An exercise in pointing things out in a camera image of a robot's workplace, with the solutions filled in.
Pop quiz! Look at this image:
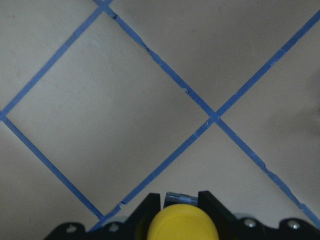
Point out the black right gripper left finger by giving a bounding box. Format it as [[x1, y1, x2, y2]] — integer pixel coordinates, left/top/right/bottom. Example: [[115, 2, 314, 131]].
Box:
[[45, 193, 161, 240]]

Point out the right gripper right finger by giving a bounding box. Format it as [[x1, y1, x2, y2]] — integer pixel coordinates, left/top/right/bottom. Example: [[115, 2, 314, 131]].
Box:
[[197, 191, 320, 240]]

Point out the yellow push button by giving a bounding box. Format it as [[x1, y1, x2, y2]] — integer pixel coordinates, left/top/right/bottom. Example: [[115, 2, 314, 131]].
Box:
[[146, 192, 219, 240]]

